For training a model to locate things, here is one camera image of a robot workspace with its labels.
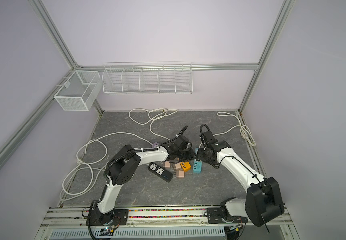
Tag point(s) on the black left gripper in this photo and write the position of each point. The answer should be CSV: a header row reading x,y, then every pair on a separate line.
x,y
191,156

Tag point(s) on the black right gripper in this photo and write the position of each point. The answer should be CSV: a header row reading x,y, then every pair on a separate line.
x,y
200,155

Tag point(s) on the teal power strip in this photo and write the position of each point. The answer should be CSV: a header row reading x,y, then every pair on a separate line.
x,y
197,166

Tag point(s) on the orange power strip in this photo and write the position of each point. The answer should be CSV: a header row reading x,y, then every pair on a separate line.
x,y
185,166

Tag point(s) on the purple power strip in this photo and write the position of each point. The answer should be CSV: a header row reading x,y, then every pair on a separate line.
x,y
155,145

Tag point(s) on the black power strip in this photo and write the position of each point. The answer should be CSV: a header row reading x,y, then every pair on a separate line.
x,y
160,172

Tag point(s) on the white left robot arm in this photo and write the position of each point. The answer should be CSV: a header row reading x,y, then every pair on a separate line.
x,y
122,167

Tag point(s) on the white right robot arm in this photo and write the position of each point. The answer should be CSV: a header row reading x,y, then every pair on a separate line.
x,y
263,201

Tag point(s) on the white mesh box basket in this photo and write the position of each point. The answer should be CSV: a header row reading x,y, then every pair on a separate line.
x,y
79,91

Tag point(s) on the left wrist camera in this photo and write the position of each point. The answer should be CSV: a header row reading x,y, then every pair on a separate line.
x,y
182,142

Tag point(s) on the white wire wall basket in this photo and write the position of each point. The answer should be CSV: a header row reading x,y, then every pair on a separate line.
x,y
148,78

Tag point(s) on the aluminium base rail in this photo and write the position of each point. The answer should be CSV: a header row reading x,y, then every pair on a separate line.
x,y
157,223

